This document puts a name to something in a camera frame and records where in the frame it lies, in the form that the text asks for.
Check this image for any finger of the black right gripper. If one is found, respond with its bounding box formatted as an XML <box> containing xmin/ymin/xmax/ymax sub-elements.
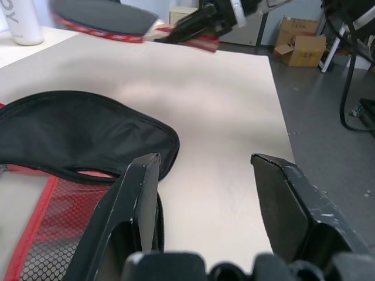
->
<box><xmin>171</xmin><ymin>6</ymin><xmax>218</xmax><ymax>30</ymax></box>
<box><xmin>153</xmin><ymin>22</ymin><xmax>219</xmax><ymax>43</ymax></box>

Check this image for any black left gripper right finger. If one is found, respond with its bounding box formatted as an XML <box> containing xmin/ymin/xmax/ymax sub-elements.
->
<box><xmin>250</xmin><ymin>153</ymin><xmax>370</xmax><ymax>265</ymax></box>

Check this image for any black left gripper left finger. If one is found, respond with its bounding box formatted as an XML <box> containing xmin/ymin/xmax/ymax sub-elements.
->
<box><xmin>66</xmin><ymin>153</ymin><xmax>161</xmax><ymax>281</ymax></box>

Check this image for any black table tennis paddle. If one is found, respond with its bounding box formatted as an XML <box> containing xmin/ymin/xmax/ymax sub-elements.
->
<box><xmin>49</xmin><ymin>0</ymin><xmax>221</xmax><ymax>54</ymax></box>

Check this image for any black and red paddle case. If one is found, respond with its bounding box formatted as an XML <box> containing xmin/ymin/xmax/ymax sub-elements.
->
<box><xmin>0</xmin><ymin>90</ymin><xmax>180</xmax><ymax>281</ymax></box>

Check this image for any small beige box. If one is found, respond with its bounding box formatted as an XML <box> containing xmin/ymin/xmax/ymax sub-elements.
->
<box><xmin>169</xmin><ymin>5</ymin><xmax>202</xmax><ymax>26</ymax></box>

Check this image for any closed brown cardboard box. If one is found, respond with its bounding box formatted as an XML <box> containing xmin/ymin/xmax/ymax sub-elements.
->
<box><xmin>276</xmin><ymin>16</ymin><xmax>320</xmax><ymax>48</ymax></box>

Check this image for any open brown cardboard box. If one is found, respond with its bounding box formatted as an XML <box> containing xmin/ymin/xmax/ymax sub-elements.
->
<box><xmin>274</xmin><ymin>35</ymin><xmax>328</xmax><ymax>68</ymax></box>

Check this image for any black wheeled base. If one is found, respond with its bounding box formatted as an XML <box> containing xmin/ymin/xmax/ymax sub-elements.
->
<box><xmin>350</xmin><ymin>98</ymin><xmax>375</xmax><ymax>132</ymax></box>

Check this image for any white bottle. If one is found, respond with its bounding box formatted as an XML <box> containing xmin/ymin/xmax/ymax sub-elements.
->
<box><xmin>0</xmin><ymin>0</ymin><xmax>45</xmax><ymax>46</ymax></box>

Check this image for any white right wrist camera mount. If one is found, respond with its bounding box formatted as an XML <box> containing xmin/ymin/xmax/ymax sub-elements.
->
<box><xmin>228</xmin><ymin>0</ymin><xmax>247</xmax><ymax>29</ymax></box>

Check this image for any white metal frame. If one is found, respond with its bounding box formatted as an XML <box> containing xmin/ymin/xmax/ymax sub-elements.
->
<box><xmin>320</xmin><ymin>37</ymin><xmax>344</xmax><ymax>73</ymax></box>

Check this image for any black cable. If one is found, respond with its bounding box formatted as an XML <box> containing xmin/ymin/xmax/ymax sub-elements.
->
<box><xmin>321</xmin><ymin>0</ymin><xmax>375</xmax><ymax>132</ymax></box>

